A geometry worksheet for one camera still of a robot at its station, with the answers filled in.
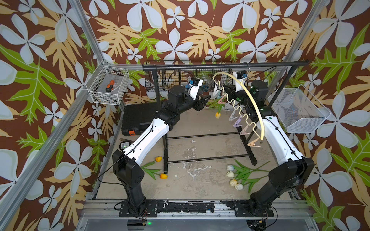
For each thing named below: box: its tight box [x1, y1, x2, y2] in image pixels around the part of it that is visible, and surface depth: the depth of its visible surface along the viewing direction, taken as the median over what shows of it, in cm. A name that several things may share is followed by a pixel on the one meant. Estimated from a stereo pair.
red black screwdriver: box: [105, 79, 115, 93], surface depth 82 cm
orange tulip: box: [140, 163, 169, 180], surface depth 88 cm
